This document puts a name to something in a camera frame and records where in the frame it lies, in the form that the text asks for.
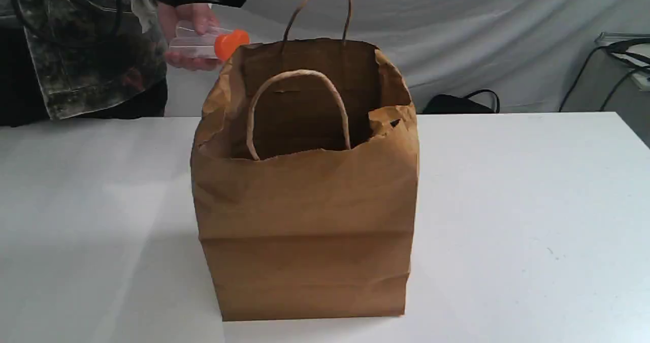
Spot clear bottle with orange cap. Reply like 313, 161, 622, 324
169, 21, 250, 62

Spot brown paper bag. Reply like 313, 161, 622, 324
190, 0, 419, 321

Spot black bag behind table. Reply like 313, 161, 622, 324
420, 89, 501, 115

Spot person's bare hand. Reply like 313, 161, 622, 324
156, 1, 220, 71

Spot person in camouflage jacket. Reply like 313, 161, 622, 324
1, 0, 168, 127

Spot white backdrop cloth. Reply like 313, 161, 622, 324
166, 0, 649, 117

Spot white power strip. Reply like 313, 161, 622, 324
631, 72, 650, 91

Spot black cables at right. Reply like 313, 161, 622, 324
559, 38, 650, 112

